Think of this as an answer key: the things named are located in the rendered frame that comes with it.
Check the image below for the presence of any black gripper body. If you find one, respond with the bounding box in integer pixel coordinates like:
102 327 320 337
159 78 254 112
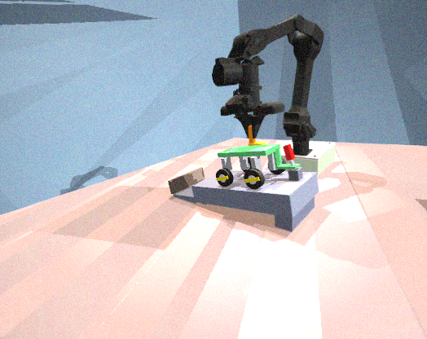
220 82 284 117

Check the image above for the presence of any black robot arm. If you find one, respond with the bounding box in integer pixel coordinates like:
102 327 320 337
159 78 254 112
212 14 324 156

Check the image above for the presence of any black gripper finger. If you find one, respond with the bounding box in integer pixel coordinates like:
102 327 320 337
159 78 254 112
234 114 252 138
249 115 268 139

